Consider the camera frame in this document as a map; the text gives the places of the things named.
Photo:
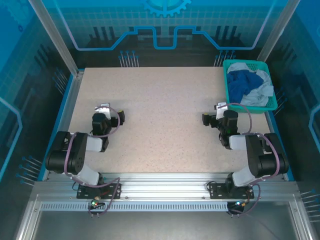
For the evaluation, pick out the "teal plastic laundry basket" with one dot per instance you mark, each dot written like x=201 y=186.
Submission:
x=260 y=66

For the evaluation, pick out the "aluminium profile rail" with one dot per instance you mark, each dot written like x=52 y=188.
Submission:
x=162 y=186

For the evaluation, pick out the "grey metal base panel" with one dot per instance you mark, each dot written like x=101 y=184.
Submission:
x=162 y=225

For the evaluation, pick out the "small LED circuit board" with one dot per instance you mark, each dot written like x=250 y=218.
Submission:
x=241 y=203
x=95 y=203

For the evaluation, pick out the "aluminium frame post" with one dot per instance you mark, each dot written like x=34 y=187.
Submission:
x=62 y=45
x=275 y=32

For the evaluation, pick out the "small teal cap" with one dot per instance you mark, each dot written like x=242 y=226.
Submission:
x=105 y=178

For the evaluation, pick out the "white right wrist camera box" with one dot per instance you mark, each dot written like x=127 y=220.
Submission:
x=221 y=107

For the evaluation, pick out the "blue and grey clothes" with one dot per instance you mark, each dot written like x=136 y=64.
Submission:
x=260 y=95

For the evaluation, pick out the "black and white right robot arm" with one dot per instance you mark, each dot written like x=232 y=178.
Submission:
x=270 y=162

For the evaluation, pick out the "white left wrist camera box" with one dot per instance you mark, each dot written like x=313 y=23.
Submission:
x=105 y=110

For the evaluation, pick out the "blue printed t-shirt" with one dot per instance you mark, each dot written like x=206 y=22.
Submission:
x=240 y=85

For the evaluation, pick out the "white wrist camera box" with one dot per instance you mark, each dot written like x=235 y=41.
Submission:
x=221 y=107
x=105 y=110

